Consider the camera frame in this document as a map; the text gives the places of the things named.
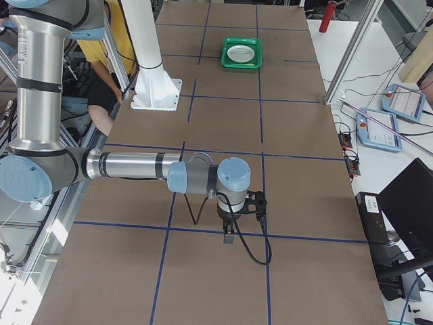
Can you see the long metal ruler rod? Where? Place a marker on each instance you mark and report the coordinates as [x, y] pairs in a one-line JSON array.
[[404, 138]]

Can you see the near blue teach pendant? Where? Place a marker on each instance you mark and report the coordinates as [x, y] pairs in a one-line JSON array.
[[374, 136]]

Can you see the aluminium frame post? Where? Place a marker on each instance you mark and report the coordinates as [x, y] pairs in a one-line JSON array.
[[363, 26]]

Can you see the green plastic tray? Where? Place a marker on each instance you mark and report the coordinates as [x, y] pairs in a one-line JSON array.
[[255, 44]]

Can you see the far blue teach pendant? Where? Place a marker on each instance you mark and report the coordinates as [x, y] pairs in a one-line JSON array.
[[404, 102]]

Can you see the red cylinder bottle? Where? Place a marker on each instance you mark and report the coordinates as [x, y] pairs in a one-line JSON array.
[[327, 16]]

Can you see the brown cardboard table mat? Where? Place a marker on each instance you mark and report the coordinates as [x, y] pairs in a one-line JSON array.
[[272, 237]]

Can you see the upper orange circuit board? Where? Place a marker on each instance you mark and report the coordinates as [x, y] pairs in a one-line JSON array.
[[345, 140]]

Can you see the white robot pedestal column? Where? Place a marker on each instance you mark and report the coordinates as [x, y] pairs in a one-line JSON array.
[[154, 88]]

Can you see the wooden block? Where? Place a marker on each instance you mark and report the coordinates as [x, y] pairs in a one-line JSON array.
[[421, 58]]

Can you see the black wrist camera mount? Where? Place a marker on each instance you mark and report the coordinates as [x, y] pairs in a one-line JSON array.
[[256, 203]]

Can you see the lower orange circuit board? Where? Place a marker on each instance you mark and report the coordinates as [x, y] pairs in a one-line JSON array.
[[352, 165]]

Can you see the black monitor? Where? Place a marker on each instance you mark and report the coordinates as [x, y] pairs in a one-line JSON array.
[[407, 203]]

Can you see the blue teach pendant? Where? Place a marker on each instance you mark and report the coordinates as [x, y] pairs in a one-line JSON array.
[[374, 136], [404, 102]]

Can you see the orange circuit board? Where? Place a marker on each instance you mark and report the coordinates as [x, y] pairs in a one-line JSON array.
[[352, 165], [345, 140]]

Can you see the person in yellow shirt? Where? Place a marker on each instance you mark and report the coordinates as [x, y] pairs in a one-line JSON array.
[[105, 90]]

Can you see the black computer box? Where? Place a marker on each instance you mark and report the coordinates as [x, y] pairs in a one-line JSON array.
[[372, 218]]

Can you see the white round plate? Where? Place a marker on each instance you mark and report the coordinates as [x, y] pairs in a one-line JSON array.
[[240, 54]]

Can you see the aluminium side frame rail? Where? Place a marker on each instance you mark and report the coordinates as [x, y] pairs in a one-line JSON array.
[[115, 58]]

